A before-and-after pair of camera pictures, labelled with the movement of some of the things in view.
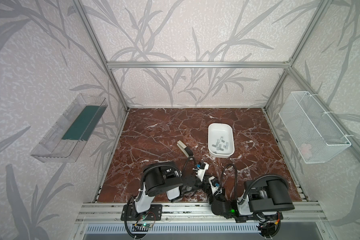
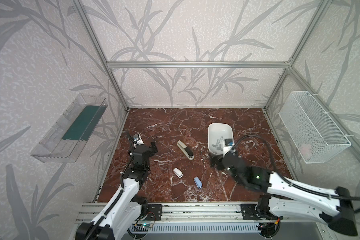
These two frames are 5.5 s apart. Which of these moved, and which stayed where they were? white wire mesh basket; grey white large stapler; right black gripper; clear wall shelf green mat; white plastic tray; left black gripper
Moved: left black gripper; right black gripper
Stayed: white wire mesh basket; white plastic tray; clear wall shelf green mat; grey white large stapler
